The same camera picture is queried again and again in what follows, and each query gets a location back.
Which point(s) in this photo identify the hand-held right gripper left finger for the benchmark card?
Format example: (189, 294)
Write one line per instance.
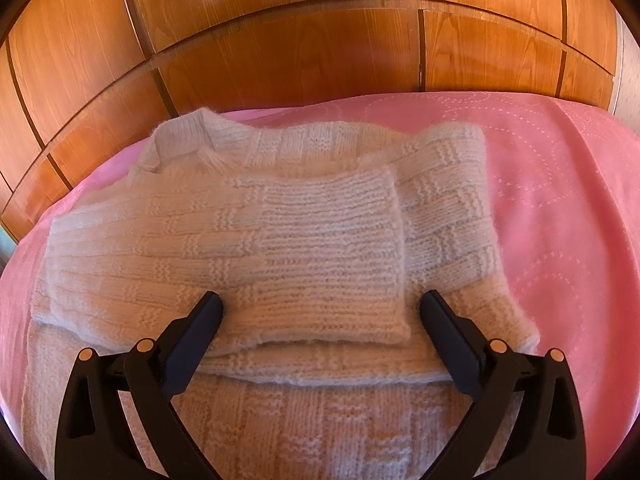
(195, 342)

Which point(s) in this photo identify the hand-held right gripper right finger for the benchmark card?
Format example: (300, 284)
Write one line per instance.
(447, 340)

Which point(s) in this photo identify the white knit sweater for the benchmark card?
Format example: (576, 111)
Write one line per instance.
(280, 240)

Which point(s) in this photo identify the pink blanket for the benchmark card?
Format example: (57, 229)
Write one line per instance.
(575, 185)

